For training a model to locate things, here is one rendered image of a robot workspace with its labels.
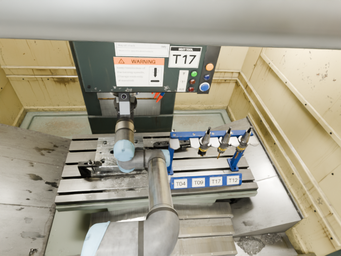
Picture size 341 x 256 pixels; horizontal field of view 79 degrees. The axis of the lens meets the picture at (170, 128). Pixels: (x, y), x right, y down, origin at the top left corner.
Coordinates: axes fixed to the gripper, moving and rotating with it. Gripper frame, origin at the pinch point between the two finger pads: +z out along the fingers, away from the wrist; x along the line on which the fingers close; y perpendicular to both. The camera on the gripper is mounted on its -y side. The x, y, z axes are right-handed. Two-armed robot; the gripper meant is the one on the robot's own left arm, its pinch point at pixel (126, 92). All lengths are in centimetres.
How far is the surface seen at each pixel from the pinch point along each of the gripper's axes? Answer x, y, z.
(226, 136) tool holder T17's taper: 50, 16, -16
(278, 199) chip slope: 93, 61, -33
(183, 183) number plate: 31, 50, -23
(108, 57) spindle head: -2.6, -29.4, -20.9
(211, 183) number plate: 49, 50, -24
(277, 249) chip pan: 89, 77, -58
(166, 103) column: 27, 46, 45
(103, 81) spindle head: -5.3, -20.9, -21.1
